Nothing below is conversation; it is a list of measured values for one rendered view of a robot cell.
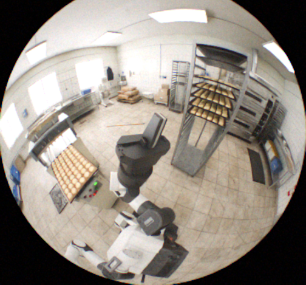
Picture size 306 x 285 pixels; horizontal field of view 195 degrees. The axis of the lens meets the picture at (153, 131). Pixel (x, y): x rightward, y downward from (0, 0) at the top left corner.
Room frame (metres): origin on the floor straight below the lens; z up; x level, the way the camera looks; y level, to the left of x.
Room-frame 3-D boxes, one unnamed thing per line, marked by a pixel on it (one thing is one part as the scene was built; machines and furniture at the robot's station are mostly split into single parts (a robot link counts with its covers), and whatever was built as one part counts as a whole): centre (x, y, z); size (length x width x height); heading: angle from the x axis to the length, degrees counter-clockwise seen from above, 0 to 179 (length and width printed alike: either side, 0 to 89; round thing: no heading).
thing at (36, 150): (0.46, 1.34, 1.01); 0.72 x 0.33 x 0.34; 155
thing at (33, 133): (0.46, 1.34, 1.25); 0.56 x 0.29 x 0.14; 155
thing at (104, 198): (0.25, 0.88, 0.45); 0.70 x 0.34 x 0.90; 65
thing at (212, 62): (0.90, -0.71, 1.68); 0.60 x 0.40 x 0.02; 141
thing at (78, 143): (0.66, 1.77, 0.42); 1.28 x 0.72 x 0.84; 65
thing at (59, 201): (-0.28, 1.94, 0.02); 0.60 x 0.40 x 0.03; 64
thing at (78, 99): (2.12, 3.57, 0.61); 3.40 x 0.70 x 1.22; 149
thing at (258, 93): (1.81, -2.89, 1.01); 1.56 x 1.20 x 2.01; 59
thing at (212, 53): (0.90, -0.71, 1.77); 0.60 x 0.40 x 0.02; 141
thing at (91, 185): (0.10, 0.55, 0.77); 0.24 x 0.04 x 0.14; 155
